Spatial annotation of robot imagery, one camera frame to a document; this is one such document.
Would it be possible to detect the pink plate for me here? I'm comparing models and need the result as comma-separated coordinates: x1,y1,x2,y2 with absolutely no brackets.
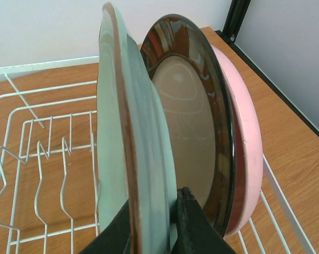
212,46,263,238

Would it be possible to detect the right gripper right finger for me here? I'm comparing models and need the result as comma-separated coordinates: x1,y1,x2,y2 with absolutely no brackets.
172,187,235,254

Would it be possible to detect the white wire dish rack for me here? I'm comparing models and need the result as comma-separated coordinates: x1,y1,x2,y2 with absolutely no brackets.
0,55,318,254

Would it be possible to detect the green flower plate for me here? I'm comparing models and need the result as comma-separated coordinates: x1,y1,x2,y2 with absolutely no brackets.
96,3,177,253

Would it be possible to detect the right black frame post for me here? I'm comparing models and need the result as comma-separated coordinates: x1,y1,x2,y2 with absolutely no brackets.
219,1,319,136

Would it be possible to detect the black striped round plate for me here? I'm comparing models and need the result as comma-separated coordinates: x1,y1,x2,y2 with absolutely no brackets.
140,14,235,235

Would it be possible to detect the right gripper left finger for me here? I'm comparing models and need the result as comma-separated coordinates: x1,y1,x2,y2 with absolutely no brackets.
79,200,131,254

